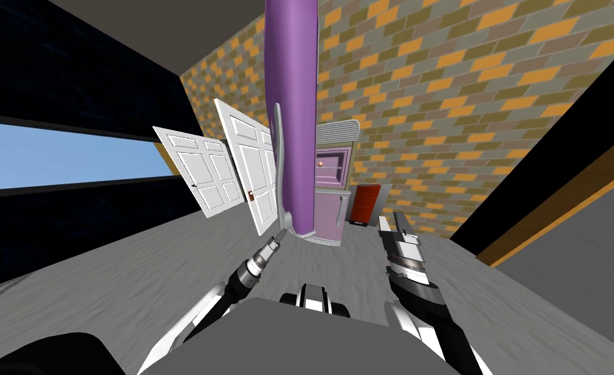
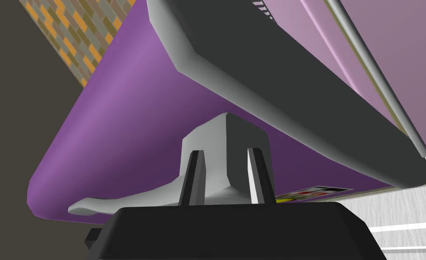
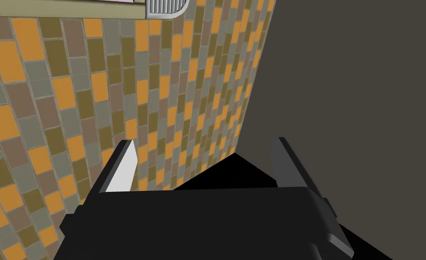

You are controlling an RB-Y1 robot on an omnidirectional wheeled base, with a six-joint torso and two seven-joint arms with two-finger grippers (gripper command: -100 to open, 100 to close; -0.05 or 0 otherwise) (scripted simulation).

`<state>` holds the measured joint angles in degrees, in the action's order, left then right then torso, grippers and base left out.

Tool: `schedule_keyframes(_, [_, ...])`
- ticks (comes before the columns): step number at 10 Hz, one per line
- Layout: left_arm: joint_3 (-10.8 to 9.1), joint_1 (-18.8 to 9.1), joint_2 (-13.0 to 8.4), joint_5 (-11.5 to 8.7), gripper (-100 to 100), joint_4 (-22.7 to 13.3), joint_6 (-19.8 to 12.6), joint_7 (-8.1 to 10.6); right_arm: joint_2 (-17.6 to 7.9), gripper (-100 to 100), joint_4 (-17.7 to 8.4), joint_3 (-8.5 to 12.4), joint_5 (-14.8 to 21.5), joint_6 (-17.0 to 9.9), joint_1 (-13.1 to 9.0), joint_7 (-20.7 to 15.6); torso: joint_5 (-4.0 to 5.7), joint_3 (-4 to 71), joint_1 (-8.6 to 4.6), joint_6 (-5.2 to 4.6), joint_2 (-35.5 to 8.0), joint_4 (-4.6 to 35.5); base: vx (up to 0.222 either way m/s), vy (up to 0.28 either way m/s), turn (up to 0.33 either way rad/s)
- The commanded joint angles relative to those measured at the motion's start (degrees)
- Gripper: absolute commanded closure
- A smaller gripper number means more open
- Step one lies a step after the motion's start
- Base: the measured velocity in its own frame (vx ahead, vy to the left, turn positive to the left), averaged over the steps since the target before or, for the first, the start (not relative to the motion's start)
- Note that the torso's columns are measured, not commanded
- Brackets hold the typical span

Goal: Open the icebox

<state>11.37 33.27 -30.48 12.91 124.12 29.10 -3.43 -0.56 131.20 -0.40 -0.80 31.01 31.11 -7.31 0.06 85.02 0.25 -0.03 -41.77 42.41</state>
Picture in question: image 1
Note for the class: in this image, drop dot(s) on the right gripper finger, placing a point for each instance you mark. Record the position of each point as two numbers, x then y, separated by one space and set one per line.
384 225
402 224

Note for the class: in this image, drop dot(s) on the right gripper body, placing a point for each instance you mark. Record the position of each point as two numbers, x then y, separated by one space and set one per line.
403 246

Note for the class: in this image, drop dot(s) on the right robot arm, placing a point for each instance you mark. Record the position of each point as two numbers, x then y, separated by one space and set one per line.
426 307

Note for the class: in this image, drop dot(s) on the window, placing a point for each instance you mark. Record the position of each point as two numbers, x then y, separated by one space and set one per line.
62 156

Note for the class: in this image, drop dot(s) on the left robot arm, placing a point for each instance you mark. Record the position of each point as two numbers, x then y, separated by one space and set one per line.
244 275

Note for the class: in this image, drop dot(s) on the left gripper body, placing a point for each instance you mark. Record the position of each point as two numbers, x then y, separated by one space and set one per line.
276 240

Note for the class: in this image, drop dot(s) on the purple fridge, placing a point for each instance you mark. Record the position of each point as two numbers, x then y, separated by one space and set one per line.
332 208

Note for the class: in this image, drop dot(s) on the purple fridge door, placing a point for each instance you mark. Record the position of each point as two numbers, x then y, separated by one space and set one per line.
292 104

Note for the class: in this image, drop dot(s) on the red cabinet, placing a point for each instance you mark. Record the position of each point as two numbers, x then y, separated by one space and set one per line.
365 204

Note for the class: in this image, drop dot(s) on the white panelled door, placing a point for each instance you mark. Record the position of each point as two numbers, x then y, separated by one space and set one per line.
252 166
202 172

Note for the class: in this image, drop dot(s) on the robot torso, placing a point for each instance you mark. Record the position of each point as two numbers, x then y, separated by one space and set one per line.
306 344

